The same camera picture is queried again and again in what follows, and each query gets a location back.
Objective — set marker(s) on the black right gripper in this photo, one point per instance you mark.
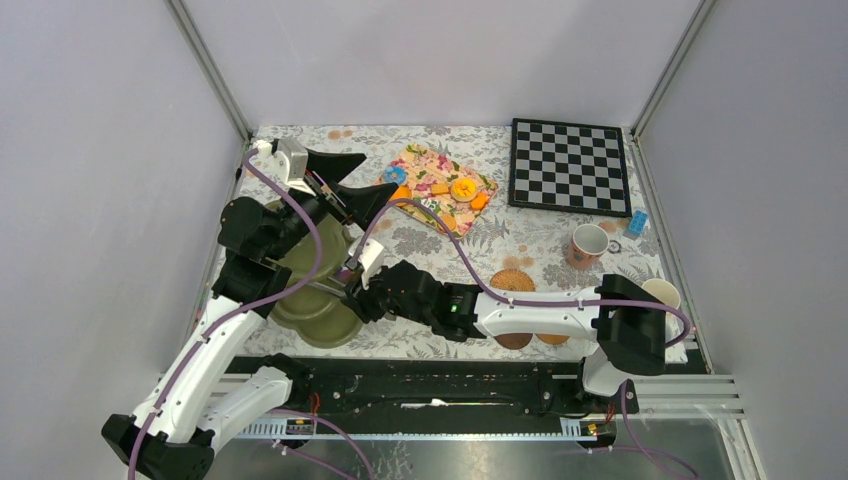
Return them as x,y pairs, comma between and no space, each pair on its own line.
362,300

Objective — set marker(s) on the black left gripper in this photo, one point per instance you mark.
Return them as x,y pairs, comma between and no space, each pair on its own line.
360,204

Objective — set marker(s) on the green cake slice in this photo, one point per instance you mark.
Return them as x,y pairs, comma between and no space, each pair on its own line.
431,205

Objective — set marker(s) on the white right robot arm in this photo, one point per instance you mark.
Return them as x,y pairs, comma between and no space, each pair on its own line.
600,375

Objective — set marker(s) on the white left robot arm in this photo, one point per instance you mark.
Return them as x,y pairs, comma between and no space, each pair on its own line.
176,432

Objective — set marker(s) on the blue donut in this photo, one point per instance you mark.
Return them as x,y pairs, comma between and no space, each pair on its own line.
395,174

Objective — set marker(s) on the orange round tart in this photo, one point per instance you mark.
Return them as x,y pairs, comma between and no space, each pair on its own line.
402,192

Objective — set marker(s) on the green tiered dessert stand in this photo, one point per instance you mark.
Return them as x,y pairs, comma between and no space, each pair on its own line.
320,319

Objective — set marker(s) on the round waffle biscuit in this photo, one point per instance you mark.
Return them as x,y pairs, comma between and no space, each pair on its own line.
448,223

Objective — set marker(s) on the floral tablecloth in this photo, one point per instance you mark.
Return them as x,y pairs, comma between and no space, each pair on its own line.
464,258

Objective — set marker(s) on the floral serving tray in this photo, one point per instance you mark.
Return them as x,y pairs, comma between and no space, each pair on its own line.
424,167

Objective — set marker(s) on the woven rattan coaster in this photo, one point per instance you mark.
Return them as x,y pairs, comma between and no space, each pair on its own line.
512,280

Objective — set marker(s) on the orange star cookie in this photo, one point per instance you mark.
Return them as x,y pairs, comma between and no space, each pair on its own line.
479,202

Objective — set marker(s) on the dark brown wooden coaster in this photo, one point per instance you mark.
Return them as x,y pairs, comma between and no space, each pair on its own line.
515,341

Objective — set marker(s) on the light brown wooden coaster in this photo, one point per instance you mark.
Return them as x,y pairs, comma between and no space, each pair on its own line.
553,339

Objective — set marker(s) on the black grey chessboard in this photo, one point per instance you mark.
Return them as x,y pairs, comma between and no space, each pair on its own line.
568,167

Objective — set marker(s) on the blue toy brick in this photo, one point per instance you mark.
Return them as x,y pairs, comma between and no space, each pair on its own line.
637,224

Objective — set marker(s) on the yellow mug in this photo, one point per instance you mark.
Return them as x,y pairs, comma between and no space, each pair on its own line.
664,291

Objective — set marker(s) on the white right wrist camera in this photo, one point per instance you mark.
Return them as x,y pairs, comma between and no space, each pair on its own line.
367,254

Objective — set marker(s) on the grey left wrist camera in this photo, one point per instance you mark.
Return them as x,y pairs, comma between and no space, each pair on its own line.
288,160

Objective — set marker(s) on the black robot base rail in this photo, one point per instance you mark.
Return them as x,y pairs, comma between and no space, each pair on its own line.
437,399

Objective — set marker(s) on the aluminium corner post left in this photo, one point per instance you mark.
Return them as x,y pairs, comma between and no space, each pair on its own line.
193,37

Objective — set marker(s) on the aluminium corner post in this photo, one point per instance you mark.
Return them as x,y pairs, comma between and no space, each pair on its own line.
193,37
698,19

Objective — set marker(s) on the aluminium corner post right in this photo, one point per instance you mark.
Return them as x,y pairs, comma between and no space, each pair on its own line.
698,19

